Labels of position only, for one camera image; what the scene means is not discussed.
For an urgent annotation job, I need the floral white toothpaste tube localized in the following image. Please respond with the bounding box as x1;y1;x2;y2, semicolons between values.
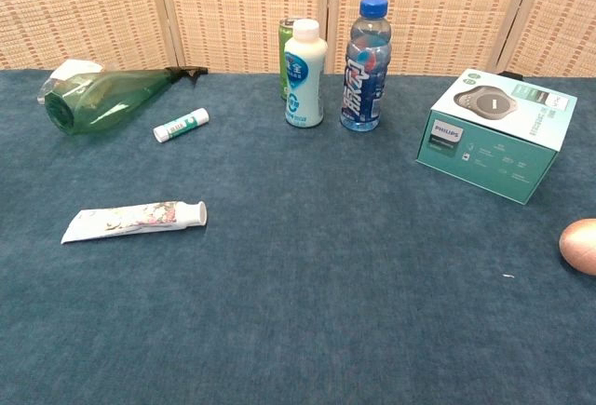
61;200;208;245

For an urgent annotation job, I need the blue table cloth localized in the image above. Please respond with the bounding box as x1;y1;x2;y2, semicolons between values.
0;68;596;405

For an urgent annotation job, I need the white milk drink bottle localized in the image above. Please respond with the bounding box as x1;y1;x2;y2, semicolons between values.
284;19;325;129

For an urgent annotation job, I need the blue sports drink bottle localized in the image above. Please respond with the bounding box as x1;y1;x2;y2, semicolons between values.
339;0;393;133

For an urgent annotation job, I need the white green glue stick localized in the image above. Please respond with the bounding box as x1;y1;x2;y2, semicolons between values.
153;107;210;142

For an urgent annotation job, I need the green drink can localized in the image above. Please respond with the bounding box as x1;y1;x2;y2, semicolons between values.
278;17;304;101

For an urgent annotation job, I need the woven bamboo folding screen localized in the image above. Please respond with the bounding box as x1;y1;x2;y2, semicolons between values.
0;0;596;78

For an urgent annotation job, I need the teal Philips product box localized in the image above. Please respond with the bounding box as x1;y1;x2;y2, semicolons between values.
414;68;578;206

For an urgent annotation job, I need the green plastic spray bottle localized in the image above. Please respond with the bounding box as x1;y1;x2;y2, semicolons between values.
44;65;210;136

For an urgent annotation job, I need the copper pink egg ball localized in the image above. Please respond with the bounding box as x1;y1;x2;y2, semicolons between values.
559;218;596;277

